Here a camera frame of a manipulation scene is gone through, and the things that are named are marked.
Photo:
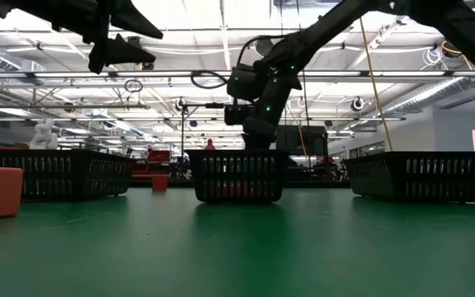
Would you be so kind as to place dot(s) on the black plastic slotted basket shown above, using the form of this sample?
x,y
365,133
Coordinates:
x,y
419,156
237,154
76,177

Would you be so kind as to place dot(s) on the green table mat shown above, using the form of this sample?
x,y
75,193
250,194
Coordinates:
x,y
262,264

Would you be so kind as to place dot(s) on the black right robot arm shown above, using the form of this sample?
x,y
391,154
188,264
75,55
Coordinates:
x,y
448,24

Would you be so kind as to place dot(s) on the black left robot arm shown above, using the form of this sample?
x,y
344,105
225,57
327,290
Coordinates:
x,y
10,6

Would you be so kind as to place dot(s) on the white sculpture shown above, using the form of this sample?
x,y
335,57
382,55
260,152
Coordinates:
x,y
43,138

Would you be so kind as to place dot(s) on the black monitor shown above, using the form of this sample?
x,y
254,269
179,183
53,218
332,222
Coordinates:
x,y
301,140

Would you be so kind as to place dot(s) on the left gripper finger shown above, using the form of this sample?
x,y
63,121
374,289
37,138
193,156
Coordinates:
x,y
128,53
132,18

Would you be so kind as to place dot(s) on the grey corrugated ceiling duct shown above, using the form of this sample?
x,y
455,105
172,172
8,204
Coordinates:
x,y
431,99

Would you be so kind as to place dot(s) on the red tool cart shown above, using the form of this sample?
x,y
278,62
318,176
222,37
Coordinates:
x,y
159,158

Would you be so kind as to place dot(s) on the person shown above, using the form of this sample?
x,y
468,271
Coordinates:
x,y
210,145

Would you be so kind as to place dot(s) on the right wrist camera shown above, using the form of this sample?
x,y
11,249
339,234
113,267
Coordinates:
x,y
237,114

